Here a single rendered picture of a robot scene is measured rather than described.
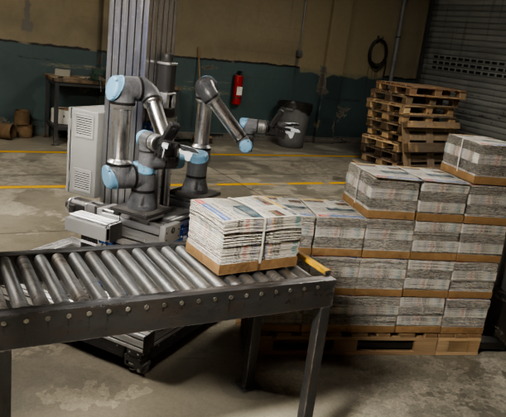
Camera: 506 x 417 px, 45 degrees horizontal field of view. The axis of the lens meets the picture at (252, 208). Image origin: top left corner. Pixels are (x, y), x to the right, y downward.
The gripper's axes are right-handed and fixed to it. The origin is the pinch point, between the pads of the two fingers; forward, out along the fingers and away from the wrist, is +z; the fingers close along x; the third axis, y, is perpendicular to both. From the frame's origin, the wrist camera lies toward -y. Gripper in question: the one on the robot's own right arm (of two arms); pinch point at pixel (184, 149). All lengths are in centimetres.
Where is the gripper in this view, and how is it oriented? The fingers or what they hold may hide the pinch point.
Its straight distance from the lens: 247.8
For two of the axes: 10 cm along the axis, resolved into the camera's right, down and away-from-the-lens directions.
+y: -2.2, 9.6, 1.8
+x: -7.7, -0.6, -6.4
